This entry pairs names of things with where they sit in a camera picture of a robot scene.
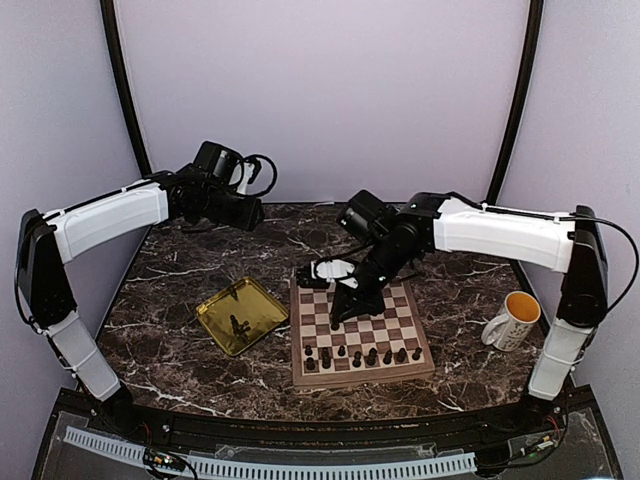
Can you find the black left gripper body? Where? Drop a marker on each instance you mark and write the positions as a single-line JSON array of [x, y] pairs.
[[216, 208]]

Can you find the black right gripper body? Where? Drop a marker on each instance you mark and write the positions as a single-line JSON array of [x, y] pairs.
[[374, 303]]

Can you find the gold metal tray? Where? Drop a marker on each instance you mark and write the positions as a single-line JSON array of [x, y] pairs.
[[256, 305]]

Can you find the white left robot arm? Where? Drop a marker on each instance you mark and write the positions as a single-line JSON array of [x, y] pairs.
[[220, 185]]

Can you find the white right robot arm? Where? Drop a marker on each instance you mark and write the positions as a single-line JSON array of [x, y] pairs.
[[567, 243]]

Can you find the wooden chess board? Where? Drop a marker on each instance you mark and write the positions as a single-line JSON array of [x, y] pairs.
[[399, 326]]

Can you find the pile of dark chess pieces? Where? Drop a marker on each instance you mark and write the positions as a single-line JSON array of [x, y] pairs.
[[240, 330]]

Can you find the white mug orange inside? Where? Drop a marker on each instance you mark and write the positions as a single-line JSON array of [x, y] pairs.
[[518, 314]]

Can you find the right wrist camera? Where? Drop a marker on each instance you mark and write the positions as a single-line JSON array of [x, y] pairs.
[[320, 274]]

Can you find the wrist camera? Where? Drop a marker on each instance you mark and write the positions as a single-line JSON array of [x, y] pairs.
[[320, 274], [241, 177]]

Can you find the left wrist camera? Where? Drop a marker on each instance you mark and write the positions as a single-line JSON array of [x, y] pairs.
[[241, 177]]

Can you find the black front rail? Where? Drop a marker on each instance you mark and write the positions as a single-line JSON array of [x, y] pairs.
[[206, 432]]

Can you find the left black frame post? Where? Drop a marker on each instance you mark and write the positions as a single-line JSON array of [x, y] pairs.
[[123, 87]]

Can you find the black frame post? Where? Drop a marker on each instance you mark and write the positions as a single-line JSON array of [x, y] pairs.
[[520, 94], [123, 87]]

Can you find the white slotted cable duct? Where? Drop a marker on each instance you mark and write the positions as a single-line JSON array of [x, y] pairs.
[[244, 463]]

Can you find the right black frame post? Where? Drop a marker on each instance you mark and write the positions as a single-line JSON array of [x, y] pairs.
[[520, 94]]

